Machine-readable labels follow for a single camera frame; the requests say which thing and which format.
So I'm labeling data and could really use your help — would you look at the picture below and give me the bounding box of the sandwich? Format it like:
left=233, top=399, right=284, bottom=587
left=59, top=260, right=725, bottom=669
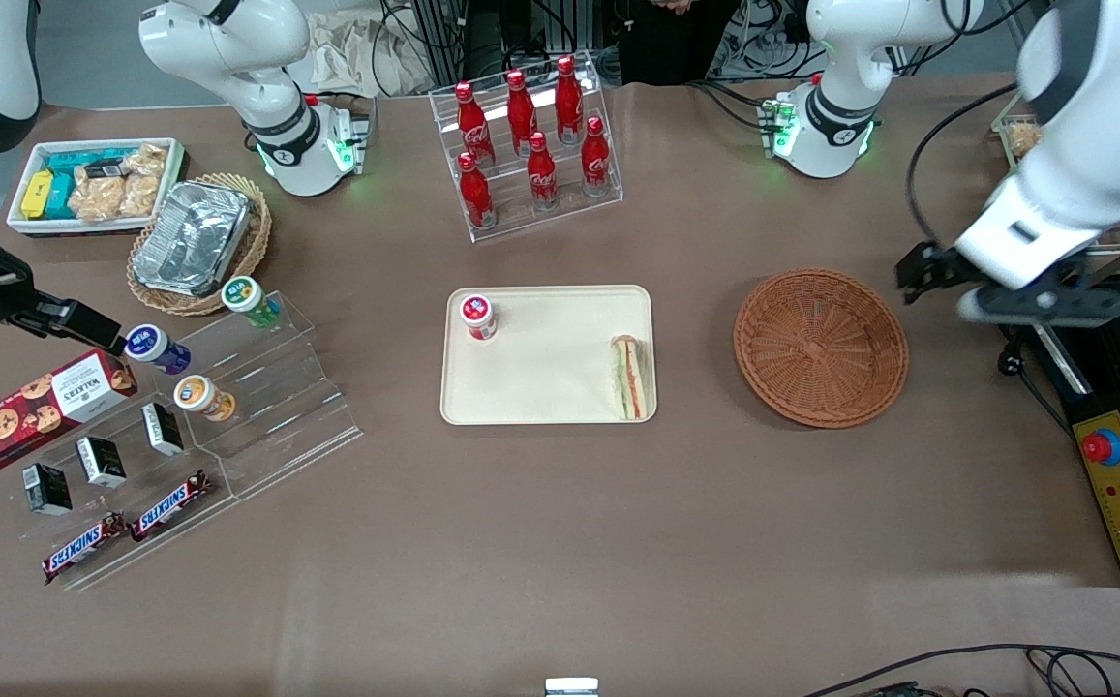
left=611, top=335, right=650, bottom=421

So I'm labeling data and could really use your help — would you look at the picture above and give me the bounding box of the brown wicker basket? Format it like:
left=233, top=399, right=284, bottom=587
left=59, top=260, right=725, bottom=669
left=733, top=268, right=910, bottom=430

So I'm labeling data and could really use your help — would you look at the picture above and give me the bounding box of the aluminium foil tray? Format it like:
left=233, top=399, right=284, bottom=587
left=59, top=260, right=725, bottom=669
left=133, top=180, right=252, bottom=297

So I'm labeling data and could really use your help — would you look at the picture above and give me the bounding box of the light wicker basket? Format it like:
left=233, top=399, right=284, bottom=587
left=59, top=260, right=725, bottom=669
left=128, top=173, right=273, bottom=318

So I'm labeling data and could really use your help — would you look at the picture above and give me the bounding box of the beige plastic tray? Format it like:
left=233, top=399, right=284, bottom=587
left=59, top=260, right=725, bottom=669
left=440, top=285, right=658, bottom=426

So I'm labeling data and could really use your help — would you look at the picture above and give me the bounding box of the purple-lid cup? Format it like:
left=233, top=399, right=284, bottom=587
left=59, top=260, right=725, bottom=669
left=124, top=324, right=192, bottom=377

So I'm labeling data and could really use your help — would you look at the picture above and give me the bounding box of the white plastic bin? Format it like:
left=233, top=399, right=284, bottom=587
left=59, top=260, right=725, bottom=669
left=6, top=137, right=189, bottom=239

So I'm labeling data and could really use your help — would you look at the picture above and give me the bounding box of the Walkers red shortbread box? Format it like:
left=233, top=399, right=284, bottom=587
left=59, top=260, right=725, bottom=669
left=0, top=348, right=138, bottom=475

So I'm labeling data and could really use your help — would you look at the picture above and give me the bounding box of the packed bread roll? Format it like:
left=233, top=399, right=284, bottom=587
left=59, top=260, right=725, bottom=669
left=1005, top=118, right=1044, bottom=161

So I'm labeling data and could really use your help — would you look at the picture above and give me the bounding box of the yellow snack box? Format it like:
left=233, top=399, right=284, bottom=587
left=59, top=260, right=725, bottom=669
left=20, top=171, right=55, bottom=220

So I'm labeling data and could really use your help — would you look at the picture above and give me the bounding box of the small black carton box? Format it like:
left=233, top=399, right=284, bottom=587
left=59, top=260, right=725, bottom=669
left=141, top=402, right=186, bottom=457
left=22, top=463, right=74, bottom=516
left=76, top=436, right=128, bottom=490

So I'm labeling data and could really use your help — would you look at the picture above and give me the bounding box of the orange-lid cup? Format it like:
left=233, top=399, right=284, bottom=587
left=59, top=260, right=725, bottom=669
left=173, top=375, right=237, bottom=423

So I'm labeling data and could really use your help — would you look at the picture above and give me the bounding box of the black machine housing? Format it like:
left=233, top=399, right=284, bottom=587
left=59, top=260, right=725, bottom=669
left=1024, top=274, right=1120, bottom=427

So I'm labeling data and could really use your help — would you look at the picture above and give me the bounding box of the green-lid cup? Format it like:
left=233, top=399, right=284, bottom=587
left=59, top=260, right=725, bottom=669
left=221, top=276, right=283, bottom=330

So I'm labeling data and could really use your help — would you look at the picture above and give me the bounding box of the Snickers chocolate bar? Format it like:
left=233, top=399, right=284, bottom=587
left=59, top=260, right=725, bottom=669
left=130, top=470, right=212, bottom=542
left=42, top=513, right=127, bottom=585

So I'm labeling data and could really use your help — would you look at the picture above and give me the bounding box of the clear acrylic stepped stand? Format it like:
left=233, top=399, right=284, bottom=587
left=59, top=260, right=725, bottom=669
left=8, top=290, right=364, bottom=592

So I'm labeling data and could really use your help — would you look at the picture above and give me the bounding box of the person standing behind table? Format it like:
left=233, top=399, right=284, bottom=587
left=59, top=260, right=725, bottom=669
left=618, top=0, right=744, bottom=86

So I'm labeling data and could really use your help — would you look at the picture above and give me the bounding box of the red Coca-Cola bottle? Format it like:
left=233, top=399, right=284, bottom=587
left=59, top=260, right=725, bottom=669
left=506, top=70, right=539, bottom=156
left=582, top=116, right=614, bottom=198
left=556, top=55, right=585, bottom=146
left=458, top=152, right=498, bottom=230
left=454, top=81, right=496, bottom=166
left=527, top=132, right=560, bottom=211

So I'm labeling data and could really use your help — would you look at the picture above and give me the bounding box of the crumpled white plastic bag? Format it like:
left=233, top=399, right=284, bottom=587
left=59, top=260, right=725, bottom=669
left=308, top=10, right=435, bottom=98

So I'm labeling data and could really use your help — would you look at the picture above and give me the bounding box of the red-lid white cup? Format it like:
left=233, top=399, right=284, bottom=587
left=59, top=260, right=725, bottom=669
left=460, top=293, right=499, bottom=342

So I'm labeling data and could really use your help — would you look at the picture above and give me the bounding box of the clear acrylic bottle stand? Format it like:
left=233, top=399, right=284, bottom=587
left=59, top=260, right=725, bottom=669
left=429, top=50, right=624, bottom=243

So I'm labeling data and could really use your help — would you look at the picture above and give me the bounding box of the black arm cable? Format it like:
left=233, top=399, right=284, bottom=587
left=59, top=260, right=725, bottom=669
left=905, top=82, right=1020, bottom=251

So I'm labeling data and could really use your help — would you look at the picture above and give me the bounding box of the black cable with plug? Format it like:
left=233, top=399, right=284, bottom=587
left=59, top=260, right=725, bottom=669
left=997, top=350, right=1075, bottom=439

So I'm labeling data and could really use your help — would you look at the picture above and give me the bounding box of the black cable bundle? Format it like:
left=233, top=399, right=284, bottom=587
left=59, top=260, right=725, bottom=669
left=714, top=0, right=812, bottom=83

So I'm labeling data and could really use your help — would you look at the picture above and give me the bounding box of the black floor cable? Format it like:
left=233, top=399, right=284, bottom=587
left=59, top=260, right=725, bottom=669
left=802, top=643, right=1120, bottom=697

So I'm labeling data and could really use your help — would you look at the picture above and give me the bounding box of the black aluminium frame post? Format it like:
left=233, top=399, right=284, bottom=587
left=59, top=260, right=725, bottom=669
left=409, top=0, right=502, bottom=93

